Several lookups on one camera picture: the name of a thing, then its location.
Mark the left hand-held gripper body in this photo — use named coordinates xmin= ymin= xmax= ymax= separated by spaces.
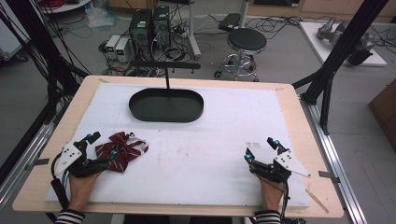
xmin=54 ymin=139 xmax=110 ymax=179

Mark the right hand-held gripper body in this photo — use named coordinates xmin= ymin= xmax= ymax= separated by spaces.
xmin=247 ymin=149 xmax=312 ymax=185

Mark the red striped bow tie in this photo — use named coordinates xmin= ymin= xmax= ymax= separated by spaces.
xmin=94 ymin=131 xmax=149 ymax=174

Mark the person's left hand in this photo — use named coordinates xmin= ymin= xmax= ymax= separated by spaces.
xmin=68 ymin=172 xmax=103 ymax=213

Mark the person's right hand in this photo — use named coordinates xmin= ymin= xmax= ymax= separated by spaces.
xmin=258 ymin=175 xmax=285 ymax=214

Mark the thin wooden stick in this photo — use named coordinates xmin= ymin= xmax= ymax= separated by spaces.
xmin=305 ymin=189 xmax=331 ymax=215

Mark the white foam mat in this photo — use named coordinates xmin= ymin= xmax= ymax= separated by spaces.
xmin=45 ymin=82 xmax=311 ymax=210

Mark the black stand with oval tray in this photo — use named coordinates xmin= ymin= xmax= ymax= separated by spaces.
xmin=128 ymin=60 xmax=205 ymax=123

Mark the white power supply unit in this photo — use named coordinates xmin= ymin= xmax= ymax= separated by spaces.
xmin=105 ymin=34 xmax=121 ymax=60
xmin=115 ymin=37 xmax=132 ymax=63

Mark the black round stool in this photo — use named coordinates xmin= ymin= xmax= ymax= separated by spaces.
xmin=213 ymin=27 xmax=268 ymax=83

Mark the brown cabinet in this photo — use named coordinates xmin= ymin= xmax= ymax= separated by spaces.
xmin=367 ymin=78 xmax=396 ymax=153

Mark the white floor board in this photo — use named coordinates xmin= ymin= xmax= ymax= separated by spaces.
xmin=298 ymin=21 xmax=388 ymax=67

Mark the black computer tower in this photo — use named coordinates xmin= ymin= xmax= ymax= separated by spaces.
xmin=152 ymin=5 xmax=172 ymax=50
xmin=128 ymin=8 xmax=154 ymax=60

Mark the clear plastic bag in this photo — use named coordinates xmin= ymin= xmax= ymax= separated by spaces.
xmin=84 ymin=7 xmax=120 ymax=31

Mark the flat black box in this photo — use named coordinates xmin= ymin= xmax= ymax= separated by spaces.
xmin=218 ymin=12 xmax=242 ymax=32

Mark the white table leg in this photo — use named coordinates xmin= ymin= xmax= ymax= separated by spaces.
xmin=186 ymin=0 xmax=202 ymax=60

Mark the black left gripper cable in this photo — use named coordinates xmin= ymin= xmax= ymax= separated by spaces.
xmin=49 ymin=151 xmax=71 ymax=210

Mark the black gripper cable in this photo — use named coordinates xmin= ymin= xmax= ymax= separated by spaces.
xmin=279 ymin=181 xmax=307 ymax=224
xmin=49 ymin=151 xmax=71 ymax=210

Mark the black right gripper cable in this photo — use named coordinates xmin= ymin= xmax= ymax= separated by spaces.
xmin=279 ymin=181 xmax=307 ymax=224

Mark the aluminium rail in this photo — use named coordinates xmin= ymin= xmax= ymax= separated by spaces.
xmin=298 ymin=94 xmax=370 ymax=224
xmin=0 ymin=105 xmax=68 ymax=213

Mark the black metal frame stand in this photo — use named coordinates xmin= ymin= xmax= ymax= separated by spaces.
xmin=0 ymin=0 xmax=92 ymax=125
xmin=291 ymin=0 xmax=390 ymax=136

